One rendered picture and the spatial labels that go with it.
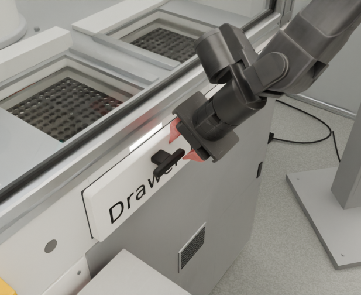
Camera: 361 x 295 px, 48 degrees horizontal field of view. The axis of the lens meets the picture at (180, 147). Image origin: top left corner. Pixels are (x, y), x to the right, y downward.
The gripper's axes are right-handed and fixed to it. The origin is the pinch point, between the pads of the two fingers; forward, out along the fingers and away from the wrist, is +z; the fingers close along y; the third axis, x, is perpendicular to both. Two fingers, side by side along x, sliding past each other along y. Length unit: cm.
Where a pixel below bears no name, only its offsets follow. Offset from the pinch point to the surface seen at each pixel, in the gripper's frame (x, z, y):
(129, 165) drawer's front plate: 10.1, -0.2, 2.9
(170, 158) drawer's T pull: 3.6, -0.8, -0.3
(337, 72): -163, 62, -25
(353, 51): -163, 47, -21
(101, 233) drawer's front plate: 17.6, 7.1, -2.3
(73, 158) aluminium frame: 18.3, -3.9, 8.3
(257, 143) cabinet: -43, 26, -14
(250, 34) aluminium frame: -29.6, -4.6, 8.3
